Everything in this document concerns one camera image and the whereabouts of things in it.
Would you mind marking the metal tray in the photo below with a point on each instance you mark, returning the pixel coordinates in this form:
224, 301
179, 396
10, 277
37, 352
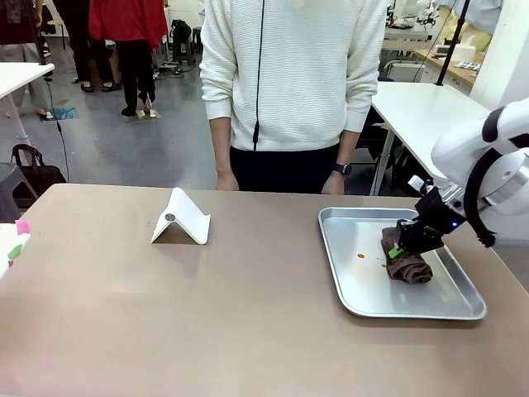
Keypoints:
413, 302

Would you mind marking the bystander in red top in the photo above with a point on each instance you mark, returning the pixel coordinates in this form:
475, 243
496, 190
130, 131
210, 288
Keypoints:
132, 41

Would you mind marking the white folded roller stand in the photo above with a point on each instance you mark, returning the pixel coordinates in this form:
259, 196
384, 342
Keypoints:
186, 219

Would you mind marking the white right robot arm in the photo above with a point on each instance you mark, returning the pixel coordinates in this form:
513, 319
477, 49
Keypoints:
475, 140

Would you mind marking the black wristwatch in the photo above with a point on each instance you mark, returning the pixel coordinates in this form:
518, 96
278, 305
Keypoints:
343, 168

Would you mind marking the white wrist camera connector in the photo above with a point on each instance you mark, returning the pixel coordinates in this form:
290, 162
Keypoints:
419, 184

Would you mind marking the black bag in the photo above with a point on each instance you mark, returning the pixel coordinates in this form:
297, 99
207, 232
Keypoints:
39, 173

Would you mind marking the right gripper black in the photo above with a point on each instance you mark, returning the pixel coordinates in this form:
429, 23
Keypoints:
440, 213

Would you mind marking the small white table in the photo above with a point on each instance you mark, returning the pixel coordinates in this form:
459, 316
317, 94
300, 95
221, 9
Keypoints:
16, 76

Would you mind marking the white knit sweater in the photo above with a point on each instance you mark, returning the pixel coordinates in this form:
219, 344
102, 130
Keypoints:
293, 74

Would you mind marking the black background stool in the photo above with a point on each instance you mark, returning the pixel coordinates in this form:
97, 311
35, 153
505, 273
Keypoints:
180, 37

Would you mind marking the large white table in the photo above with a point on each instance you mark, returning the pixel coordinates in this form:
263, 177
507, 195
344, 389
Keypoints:
417, 116

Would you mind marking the black pole stand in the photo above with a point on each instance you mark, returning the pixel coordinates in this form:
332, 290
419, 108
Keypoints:
454, 41

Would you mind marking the wooden workbench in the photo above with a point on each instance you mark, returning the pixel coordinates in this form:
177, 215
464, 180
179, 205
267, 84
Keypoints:
454, 70

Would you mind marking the green paper scrap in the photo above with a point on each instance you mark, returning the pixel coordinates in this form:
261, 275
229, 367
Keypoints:
15, 251

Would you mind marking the person's left forearm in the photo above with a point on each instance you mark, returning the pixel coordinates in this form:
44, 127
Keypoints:
346, 146

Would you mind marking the bystander in black clothes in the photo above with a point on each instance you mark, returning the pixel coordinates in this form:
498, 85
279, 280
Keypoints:
82, 41

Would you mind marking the person's right forearm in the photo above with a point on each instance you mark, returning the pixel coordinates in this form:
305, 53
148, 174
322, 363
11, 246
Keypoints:
221, 144

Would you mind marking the blue floor mat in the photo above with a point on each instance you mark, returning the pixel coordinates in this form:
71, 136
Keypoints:
62, 113

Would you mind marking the bystander in grey trousers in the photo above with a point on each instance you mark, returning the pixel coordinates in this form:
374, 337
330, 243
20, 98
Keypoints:
25, 62

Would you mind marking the brown towel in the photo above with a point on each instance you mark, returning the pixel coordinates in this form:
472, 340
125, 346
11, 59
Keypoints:
409, 271

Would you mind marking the black trousers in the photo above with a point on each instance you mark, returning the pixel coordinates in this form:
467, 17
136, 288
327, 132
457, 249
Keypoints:
285, 169

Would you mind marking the person's left hand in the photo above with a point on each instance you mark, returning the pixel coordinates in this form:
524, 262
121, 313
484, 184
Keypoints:
332, 184

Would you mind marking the grey stool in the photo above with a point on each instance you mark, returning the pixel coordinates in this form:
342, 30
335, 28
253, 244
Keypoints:
12, 186

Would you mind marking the person's right hand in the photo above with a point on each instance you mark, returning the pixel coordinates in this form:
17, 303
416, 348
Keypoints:
227, 183

